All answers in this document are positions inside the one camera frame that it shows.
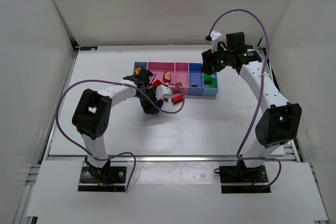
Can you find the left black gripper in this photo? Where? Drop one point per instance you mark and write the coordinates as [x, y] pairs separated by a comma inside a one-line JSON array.
[[151, 106]]

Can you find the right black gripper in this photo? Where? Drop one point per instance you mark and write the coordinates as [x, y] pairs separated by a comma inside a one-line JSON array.
[[209, 64]]

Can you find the green lego brick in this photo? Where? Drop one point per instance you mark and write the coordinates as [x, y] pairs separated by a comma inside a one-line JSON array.
[[209, 81]]

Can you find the red heart lego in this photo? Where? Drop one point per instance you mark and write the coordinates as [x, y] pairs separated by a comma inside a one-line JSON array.
[[167, 77]]

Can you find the yellow pineapple lego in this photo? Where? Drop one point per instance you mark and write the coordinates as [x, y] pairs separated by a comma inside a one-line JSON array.
[[137, 71]]

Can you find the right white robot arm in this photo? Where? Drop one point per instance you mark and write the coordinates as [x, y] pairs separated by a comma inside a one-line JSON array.
[[280, 119]]

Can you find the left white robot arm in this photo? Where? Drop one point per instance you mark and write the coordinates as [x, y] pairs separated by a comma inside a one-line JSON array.
[[92, 114]]

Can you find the dark blue bin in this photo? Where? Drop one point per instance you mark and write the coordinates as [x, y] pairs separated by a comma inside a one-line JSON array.
[[195, 77]]

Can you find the red lego brick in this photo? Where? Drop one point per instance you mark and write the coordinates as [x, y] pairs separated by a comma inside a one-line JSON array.
[[177, 98]]

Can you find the light blue right bin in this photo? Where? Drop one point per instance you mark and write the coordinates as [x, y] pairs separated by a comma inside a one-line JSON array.
[[211, 92]]

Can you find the light blue bin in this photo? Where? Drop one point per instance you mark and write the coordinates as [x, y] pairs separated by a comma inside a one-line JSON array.
[[142, 65], [211, 92]]

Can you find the small pink bin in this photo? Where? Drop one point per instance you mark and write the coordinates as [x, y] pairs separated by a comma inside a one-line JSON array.
[[182, 75]]

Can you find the large pink bin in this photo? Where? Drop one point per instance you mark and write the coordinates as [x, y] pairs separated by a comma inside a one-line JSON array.
[[158, 68]]

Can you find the light blue left bin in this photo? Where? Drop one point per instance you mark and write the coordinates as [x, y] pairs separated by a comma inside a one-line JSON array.
[[142, 65]]

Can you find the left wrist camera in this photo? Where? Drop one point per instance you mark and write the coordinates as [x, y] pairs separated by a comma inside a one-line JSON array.
[[162, 92]]

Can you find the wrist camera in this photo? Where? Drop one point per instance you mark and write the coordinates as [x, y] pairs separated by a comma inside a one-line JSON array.
[[214, 38], [162, 92]]

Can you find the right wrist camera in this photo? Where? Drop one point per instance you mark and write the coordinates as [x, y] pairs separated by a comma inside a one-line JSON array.
[[214, 38]]

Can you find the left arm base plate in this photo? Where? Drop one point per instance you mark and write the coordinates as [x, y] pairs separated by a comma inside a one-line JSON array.
[[112, 179]]

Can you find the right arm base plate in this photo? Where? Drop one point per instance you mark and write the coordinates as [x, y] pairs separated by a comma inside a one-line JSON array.
[[238, 180]]

